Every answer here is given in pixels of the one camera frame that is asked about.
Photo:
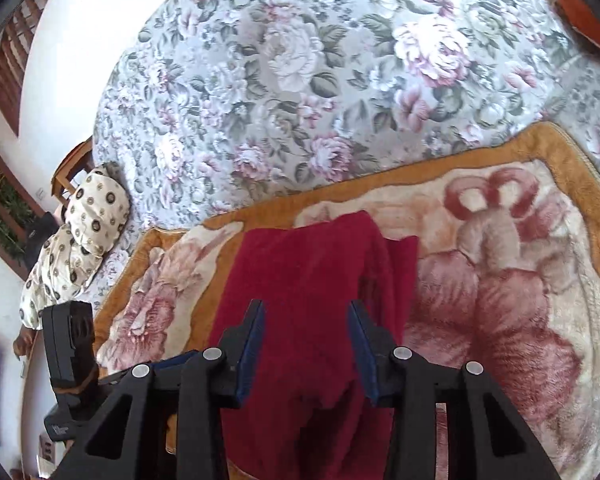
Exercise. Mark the green plants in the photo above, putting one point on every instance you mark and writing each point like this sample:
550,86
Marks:
2,205

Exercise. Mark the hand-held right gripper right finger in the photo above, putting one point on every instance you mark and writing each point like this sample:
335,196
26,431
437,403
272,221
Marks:
362,345

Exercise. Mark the dark bag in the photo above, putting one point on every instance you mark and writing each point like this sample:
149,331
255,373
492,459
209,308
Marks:
42,237

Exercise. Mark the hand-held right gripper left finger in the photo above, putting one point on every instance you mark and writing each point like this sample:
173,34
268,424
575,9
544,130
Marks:
250,345

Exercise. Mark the wooden chair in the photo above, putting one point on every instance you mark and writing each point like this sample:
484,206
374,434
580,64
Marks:
75,165

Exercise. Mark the orange cream printed fleece blanket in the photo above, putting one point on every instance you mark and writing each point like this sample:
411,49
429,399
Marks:
505,285

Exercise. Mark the red fleece garment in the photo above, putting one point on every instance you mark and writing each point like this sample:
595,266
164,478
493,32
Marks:
305,280

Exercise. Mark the wooden window frame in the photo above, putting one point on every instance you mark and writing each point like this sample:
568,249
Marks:
10,60

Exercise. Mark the cream patterned pillow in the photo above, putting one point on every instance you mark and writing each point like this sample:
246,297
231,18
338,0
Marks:
80,230

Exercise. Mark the floral bedsheet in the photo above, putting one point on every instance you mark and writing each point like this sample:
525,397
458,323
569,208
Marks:
305,85

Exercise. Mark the orange brown cushion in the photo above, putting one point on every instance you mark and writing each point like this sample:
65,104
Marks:
587,15

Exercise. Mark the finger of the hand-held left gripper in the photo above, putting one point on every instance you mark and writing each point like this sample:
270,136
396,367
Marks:
177,362

